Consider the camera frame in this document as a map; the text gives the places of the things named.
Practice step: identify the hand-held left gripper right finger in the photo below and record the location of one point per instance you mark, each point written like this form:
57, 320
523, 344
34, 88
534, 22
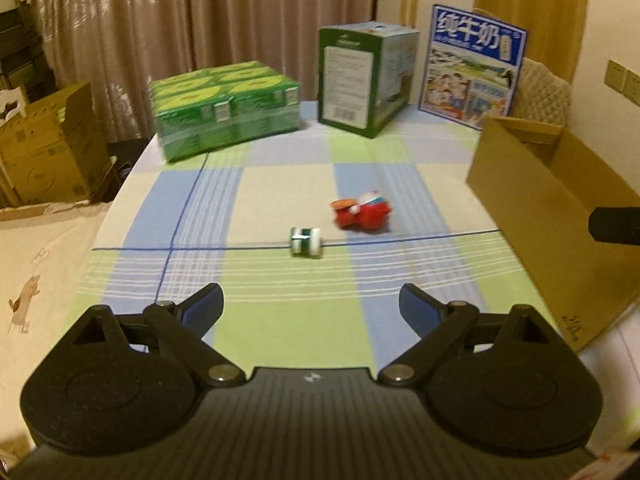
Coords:
421, 306

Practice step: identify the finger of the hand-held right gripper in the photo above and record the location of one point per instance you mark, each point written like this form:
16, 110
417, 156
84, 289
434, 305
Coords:
615, 225

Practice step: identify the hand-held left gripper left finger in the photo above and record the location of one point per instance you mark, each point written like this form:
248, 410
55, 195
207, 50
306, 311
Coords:
202, 306

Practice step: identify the brown cardboard box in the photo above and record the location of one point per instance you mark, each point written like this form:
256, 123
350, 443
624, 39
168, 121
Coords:
550, 230

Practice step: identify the small green white bottle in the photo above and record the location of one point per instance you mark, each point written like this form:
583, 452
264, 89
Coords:
305, 241

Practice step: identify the red toy figure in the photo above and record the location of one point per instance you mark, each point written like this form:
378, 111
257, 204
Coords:
367, 212

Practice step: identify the checked tablecloth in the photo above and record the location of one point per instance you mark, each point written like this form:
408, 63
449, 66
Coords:
260, 195

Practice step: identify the beige quilted chair back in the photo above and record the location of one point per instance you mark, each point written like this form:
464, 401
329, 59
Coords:
542, 95

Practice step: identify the beige embroidered cloth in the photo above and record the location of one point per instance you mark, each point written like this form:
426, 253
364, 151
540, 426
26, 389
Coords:
45, 260

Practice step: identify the green shrink-wrapped drink carton pack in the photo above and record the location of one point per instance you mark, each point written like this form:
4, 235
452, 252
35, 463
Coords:
220, 110

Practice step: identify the printed cardboard storage box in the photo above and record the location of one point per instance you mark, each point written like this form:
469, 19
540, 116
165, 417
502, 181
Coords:
50, 155

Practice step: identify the blue milk carton case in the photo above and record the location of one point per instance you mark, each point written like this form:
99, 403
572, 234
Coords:
470, 65

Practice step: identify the green drink carton case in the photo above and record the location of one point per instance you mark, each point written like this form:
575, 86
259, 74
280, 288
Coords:
355, 80

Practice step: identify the plain tan curtain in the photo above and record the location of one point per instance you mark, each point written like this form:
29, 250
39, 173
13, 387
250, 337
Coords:
535, 0

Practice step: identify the brown patterned curtain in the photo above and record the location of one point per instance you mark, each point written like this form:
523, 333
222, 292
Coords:
175, 25

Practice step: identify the black metal rack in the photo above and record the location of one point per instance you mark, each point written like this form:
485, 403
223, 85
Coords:
22, 45

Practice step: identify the beige wall socket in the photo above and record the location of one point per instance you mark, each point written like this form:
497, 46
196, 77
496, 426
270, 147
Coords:
632, 84
615, 75

